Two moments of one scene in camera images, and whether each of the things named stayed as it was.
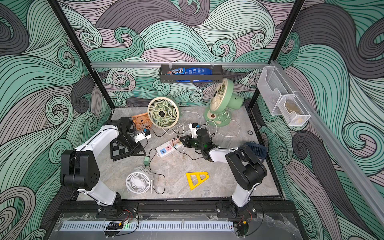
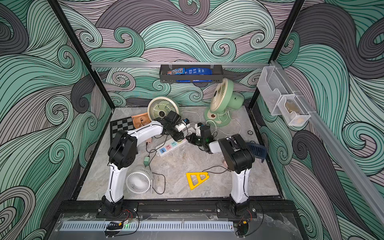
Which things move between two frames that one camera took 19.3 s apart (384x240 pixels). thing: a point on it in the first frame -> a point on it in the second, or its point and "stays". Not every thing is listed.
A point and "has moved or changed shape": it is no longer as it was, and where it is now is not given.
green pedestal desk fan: x=222 y=101 stays
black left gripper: x=137 y=147 -> x=178 y=138
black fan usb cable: x=178 y=132 has moved or changed shape
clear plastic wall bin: x=279 y=96 stays
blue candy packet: x=190 y=71 stays
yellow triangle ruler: x=200 y=181 stays
